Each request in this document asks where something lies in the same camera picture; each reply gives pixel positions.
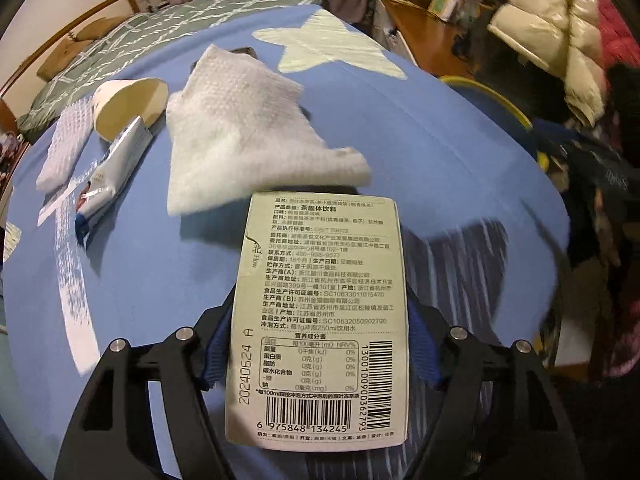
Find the blue white tube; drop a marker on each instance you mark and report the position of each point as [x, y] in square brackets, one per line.
[117, 165]

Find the brown pillow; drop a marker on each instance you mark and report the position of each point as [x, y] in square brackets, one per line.
[100, 30]
[60, 60]

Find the dark cloth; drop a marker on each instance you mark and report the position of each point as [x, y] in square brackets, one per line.
[595, 220]

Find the blue star tablecloth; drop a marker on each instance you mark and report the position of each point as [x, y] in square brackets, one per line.
[425, 170]

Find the yellow rimmed stool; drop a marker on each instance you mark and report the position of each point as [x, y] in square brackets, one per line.
[505, 105]

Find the green white box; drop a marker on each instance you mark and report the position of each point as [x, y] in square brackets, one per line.
[442, 6]

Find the white puffer jacket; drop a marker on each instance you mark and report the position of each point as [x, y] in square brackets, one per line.
[545, 30]

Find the large white napkin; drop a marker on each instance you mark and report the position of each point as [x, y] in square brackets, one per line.
[240, 130]

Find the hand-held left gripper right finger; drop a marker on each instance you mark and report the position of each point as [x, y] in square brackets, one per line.
[425, 345]

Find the wooden bed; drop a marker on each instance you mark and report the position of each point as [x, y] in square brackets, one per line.
[55, 45]

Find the pink dotted jacket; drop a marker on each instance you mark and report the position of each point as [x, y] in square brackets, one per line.
[617, 25]

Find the wooden desk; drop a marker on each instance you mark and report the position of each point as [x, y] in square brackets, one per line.
[425, 40]

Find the white tissue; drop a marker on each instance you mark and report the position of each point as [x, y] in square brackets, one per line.
[65, 145]

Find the pale barcode label box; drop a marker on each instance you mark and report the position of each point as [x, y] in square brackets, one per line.
[320, 310]

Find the white paper cup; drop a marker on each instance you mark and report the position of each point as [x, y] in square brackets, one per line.
[127, 107]

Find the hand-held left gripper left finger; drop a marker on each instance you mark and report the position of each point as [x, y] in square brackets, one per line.
[216, 345]

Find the dark grey packet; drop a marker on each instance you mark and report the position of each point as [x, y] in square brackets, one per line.
[244, 52]

